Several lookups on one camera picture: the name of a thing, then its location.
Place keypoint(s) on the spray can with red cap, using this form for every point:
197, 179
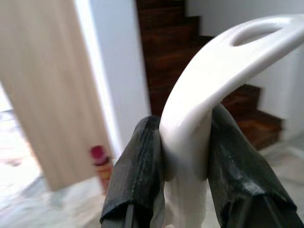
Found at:
101, 164

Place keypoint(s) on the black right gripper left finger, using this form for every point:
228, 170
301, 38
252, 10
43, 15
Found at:
137, 171

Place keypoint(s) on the dark brown wooden staircase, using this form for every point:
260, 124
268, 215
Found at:
166, 59

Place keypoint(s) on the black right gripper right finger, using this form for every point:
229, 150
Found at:
240, 171

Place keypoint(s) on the light wooden door panel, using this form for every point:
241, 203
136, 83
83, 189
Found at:
47, 83

